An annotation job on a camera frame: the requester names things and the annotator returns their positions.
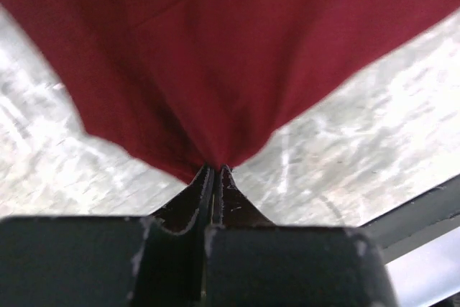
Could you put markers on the dark red t shirt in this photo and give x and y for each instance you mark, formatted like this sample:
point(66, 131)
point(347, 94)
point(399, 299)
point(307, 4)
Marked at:
point(183, 83)

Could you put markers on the black base beam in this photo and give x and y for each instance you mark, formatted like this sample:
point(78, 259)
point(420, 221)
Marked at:
point(418, 221)

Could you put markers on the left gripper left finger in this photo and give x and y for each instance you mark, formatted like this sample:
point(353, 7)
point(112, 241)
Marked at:
point(153, 260)

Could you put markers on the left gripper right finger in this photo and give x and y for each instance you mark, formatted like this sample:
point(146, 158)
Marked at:
point(251, 261)

